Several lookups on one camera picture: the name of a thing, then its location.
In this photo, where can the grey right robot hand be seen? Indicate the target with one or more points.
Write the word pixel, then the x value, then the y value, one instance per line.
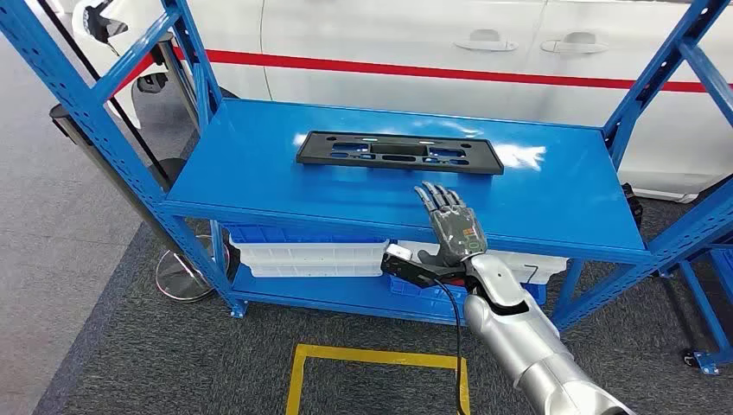
pixel 458 229

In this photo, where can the black plastic frame part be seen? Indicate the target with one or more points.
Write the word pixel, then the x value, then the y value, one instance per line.
pixel 484 160

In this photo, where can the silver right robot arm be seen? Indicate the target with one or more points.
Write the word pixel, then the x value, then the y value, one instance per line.
pixel 515 338

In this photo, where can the blue metal shelf with casters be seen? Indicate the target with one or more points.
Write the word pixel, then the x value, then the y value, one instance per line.
pixel 705 309

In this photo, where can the blue plastic bin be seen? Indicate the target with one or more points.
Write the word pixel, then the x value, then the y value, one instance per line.
pixel 412 293
pixel 286 233

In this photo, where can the yellow floor tape square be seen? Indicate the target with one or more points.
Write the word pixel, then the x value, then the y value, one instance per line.
pixel 372 357

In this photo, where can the white car with red stripe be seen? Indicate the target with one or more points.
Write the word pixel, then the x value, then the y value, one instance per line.
pixel 401 34

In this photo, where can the black pole with round base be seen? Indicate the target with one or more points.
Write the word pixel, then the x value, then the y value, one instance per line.
pixel 169 172

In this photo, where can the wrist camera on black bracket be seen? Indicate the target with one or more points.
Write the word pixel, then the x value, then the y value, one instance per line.
pixel 401 252

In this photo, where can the chrome stanchion post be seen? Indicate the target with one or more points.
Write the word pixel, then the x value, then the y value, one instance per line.
pixel 177 280
pixel 174 74

